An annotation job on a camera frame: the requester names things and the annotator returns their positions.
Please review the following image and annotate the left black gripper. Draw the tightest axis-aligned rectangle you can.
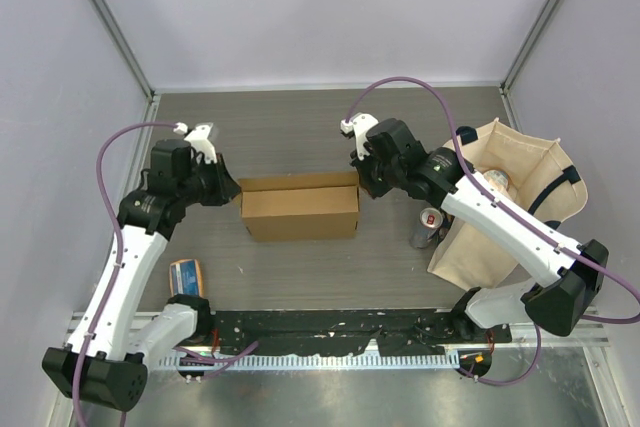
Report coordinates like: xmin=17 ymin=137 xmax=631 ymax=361
xmin=178 ymin=153 xmax=242 ymax=206

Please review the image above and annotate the brown cardboard box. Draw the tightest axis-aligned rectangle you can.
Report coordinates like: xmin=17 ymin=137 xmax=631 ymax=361
xmin=238 ymin=171 xmax=360 ymax=242

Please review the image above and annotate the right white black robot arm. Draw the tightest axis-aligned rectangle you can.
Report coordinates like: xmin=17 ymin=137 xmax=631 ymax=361
xmin=340 ymin=113 xmax=609 ymax=342

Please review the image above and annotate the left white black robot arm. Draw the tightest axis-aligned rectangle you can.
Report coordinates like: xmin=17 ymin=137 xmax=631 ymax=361
xmin=42 ymin=134 xmax=241 ymax=412

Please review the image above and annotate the silver red drink can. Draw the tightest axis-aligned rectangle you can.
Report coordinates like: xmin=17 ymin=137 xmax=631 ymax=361
xmin=409 ymin=207 xmax=447 ymax=249

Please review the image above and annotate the yellow sponge with blue label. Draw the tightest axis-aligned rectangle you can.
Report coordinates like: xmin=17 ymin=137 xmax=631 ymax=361
xmin=169 ymin=259 xmax=204 ymax=297

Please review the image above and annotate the peach tube in bag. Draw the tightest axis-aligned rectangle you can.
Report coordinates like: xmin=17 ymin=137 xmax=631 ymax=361
xmin=483 ymin=169 xmax=511 ymax=196

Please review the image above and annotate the beige canvas tote bag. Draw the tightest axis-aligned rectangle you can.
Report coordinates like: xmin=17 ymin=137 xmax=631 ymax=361
xmin=428 ymin=120 xmax=588 ymax=291

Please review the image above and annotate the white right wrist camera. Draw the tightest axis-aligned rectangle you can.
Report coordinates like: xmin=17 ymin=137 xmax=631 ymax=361
xmin=340 ymin=112 xmax=379 ymax=160

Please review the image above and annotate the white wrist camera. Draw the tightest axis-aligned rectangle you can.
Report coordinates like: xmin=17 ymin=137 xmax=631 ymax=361
xmin=340 ymin=112 xmax=379 ymax=160
xmin=173 ymin=122 xmax=219 ymax=164

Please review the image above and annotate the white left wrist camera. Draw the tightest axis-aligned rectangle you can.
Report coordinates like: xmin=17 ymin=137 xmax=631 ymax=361
xmin=173 ymin=122 xmax=219 ymax=164

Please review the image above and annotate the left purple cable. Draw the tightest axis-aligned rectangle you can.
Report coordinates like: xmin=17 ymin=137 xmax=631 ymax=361
xmin=72 ymin=121 xmax=261 ymax=427

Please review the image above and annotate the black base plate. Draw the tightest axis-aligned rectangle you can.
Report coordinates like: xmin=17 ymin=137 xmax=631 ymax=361
xmin=206 ymin=309 xmax=512 ymax=357

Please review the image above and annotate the perforated cable duct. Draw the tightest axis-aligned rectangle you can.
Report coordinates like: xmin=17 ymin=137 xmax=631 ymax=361
xmin=159 ymin=350 xmax=461 ymax=372

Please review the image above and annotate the aluminium frame rail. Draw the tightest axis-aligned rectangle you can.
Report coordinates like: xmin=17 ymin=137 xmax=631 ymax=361
xmin=62 ymin=309 xmax=611 ymax=351

